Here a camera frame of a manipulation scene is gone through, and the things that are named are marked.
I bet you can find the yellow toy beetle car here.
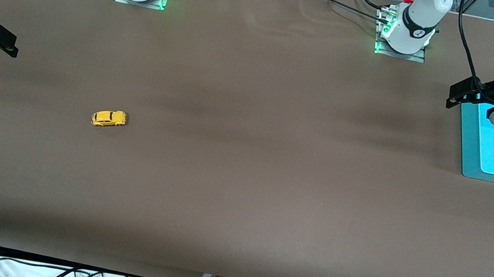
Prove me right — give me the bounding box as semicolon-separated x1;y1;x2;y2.
91;106;129;132

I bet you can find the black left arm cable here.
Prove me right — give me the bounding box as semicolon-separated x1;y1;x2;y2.
445;0;494;93

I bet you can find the black cable on table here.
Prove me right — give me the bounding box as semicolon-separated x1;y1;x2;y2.
296;0;396;22

